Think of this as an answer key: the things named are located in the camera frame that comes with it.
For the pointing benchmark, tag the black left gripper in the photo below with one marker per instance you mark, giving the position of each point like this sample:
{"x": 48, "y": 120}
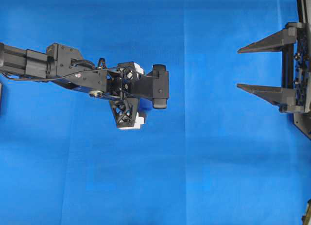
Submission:
{"x": 124, "y": 105}

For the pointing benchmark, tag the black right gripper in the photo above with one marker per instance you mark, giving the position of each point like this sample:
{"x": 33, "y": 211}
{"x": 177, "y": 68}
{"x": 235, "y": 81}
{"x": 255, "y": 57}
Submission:
{"x": 295, "y": 43}

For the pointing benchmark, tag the blue block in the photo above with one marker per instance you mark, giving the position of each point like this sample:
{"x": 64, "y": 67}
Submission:
{"x": 145, "y": 105}

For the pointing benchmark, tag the blue table cloth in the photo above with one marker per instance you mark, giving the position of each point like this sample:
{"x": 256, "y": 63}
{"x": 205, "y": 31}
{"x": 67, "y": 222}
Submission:
{"x": 216, "y": 156}

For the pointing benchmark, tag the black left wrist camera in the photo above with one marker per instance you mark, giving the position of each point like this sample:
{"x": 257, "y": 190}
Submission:
{"x": 153, "y": 86}

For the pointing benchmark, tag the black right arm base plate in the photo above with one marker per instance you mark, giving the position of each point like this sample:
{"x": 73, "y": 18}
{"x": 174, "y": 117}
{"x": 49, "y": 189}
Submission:
{"x": 302, "y": 120}

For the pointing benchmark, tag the black aluminium frame rail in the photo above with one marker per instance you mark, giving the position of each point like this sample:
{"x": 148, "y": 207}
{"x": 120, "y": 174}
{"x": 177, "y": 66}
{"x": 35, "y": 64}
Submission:
{"x": 304, "y": 11}

